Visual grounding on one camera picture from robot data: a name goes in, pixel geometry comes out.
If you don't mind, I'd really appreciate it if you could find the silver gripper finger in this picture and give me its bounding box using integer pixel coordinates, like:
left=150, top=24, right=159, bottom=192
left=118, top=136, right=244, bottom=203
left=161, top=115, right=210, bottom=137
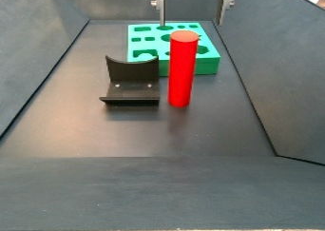
left=150, top=0, right=165, bottom=27
left=215, top=0, right=236, bottom=26

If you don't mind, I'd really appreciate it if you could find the green shape sorting board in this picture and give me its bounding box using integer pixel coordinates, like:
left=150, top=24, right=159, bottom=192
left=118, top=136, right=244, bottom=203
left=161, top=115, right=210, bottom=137
left=127, top=22, right=221, bottom=77

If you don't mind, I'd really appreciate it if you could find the red cylinder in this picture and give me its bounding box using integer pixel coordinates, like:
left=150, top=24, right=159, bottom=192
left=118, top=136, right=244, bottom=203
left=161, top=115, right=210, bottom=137
left=167, top=30, right=198, bottom=107

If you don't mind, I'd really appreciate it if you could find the black curved cradle holder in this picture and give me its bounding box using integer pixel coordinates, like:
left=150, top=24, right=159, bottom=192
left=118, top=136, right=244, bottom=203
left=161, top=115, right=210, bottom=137
left=99, top=56, right=161, bottom=104

